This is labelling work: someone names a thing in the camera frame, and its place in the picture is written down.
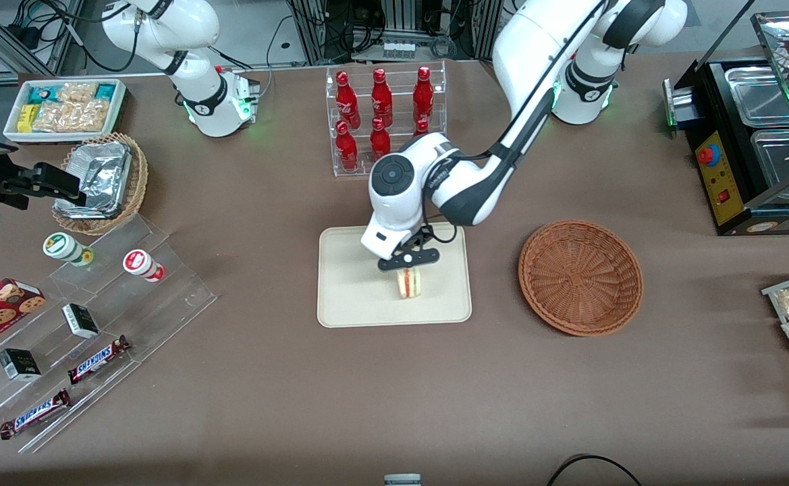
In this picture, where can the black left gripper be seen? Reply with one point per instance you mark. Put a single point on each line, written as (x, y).
(418, 240)

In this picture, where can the triangular sandwich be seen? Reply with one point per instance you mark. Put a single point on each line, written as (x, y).
(410, 285)

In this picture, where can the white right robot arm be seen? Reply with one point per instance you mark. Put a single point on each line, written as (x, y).
(198, 101)

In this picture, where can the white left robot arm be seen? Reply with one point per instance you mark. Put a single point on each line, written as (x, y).
(536, 40)

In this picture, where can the cream plastic tray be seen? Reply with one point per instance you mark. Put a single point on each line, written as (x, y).
(347, 290)

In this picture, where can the light wicker basket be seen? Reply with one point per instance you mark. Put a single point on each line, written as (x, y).
(136, 182)

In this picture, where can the brown wicker basket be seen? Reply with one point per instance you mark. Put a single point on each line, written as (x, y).
(580, 277)

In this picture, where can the silver foil packet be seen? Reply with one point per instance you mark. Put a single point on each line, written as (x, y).
(100, 172)
(77, 210)

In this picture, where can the green lid drink cup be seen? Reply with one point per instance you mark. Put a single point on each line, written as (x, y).
(65, 247)

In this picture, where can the yellow snack packet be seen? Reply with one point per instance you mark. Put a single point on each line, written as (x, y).
(27, 118)

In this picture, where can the large clear cracker bag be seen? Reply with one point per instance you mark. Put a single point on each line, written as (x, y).
(73, 116)

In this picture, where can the teal snack packet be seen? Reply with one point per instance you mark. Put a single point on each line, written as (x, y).
(40, 95)
(105, 92)

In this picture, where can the small clear cracker bag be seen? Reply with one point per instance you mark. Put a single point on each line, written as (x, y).
(77, 92)

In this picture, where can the white rectangular snack bin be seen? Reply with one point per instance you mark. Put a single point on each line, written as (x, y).
(119, 108)

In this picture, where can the clear acrylic bottle rack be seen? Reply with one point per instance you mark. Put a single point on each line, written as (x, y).
(354, 173)

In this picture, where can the red lid drink cup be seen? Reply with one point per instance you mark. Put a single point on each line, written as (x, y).
(141, 263)

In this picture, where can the red cola bottle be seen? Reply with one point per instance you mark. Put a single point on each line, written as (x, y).
(421, 127)
(345, 148)
(381, 98)
(347, 101)
(423, 94)
(380, 138)

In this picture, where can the small black carton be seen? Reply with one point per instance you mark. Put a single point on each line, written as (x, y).
(19, 364)
(81, 320)

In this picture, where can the clear acrylic stepped stand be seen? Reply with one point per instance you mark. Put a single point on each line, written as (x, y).
(165, 304)

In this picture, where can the snickers chocolate bar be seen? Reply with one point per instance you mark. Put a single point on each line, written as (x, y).
(35, 413)
(97, 359)

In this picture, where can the small grey device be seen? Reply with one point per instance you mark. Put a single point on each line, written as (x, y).
(402, 480)

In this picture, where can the white power strip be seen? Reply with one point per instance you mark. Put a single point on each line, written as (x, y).
(398, 49)

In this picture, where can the black hot food case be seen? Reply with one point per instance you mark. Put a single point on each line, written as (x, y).
(721, 182)

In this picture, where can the steel food pan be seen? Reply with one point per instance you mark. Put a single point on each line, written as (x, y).
(785, 169)
(758, 94)

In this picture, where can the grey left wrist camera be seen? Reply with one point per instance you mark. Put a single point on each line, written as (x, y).
(382, 244)

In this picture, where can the aluminium equipment frame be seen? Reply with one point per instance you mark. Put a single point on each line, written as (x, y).
(313, 30)

